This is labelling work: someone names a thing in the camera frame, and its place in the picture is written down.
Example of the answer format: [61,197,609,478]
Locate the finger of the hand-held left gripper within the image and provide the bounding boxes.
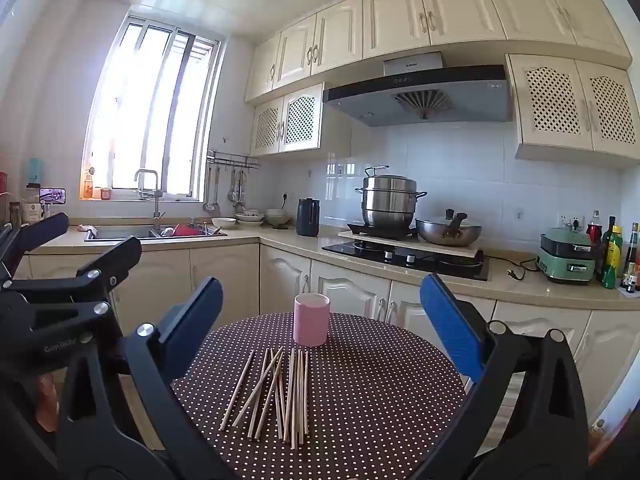
[0,212,70,281]
[0,236,143,376]

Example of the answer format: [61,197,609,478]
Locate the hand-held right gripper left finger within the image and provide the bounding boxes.
[56,276,236,480]

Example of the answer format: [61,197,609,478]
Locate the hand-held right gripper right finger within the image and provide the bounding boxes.
[410,274,588,480]

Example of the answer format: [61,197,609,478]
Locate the pink cup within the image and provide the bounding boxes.
[293,292,331,347]

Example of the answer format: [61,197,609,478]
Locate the bunch of wooden chopsticks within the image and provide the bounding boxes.
[219,346,311,447]

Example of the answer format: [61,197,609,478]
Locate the person's left hand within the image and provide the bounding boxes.
[35,375,60,433]

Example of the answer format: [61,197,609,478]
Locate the steel sink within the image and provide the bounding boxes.
[84,222,228,243]

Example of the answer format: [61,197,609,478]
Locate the chrome faucet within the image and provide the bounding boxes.
[134,168,166,233]

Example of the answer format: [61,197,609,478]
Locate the cream base cabinets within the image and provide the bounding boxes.
[15,242,640,426]

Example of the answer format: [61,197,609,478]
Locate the steel wok with lid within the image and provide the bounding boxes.
[415,208,483,247]

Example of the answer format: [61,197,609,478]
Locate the steel ladle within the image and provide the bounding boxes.
[202,165,221,213]

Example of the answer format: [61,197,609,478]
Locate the round polka-dot table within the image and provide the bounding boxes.
[170,311,468,480]

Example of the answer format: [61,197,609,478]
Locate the black induction cooker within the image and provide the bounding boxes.
[347,222,420,240]

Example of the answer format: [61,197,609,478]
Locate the beige kitchen countertop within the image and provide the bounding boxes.
[25,217,640,311]

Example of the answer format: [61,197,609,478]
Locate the black gas stove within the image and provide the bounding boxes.
[321,240,490,282]

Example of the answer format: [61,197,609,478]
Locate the green electric cooker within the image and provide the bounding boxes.
[536,227,601,285]

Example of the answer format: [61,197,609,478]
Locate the steel steamer pot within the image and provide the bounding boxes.
[355,165,428,228]

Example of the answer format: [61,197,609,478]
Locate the kitchen window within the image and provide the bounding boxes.
[80,15,223,202]

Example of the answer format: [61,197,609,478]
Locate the dark kettle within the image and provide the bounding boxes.
[296,197,321,237]

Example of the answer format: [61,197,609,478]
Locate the row of condiment bottles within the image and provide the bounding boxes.
[586,210,640,296]

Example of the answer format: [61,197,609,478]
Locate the cream lattice door cabinet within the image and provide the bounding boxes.
[505,53,640,170]
[249,81,351,157]

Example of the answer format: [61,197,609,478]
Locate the grey range hood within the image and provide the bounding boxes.
[322,51,515,127]

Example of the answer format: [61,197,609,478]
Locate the black power cord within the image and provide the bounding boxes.
[487,255,541,281]

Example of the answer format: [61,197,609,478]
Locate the wall utensil rack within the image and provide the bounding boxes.
[206,150,261,171]

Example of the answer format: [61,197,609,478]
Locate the cream wall cabinets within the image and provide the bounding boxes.
[244,0,633,106]

